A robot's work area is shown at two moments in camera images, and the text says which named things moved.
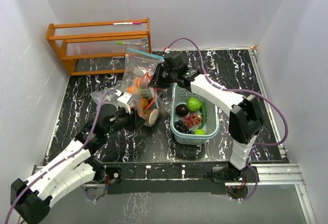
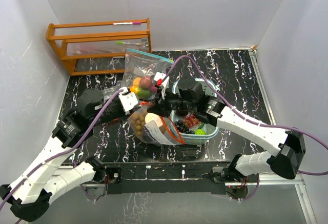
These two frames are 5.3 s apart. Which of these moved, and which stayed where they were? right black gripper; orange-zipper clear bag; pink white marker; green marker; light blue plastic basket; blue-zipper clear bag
Moved: orange-zipper clear bag; right black gripper
Stayed: green marker; blue-zipper clear bag; pink white marker; light blue plastic basket
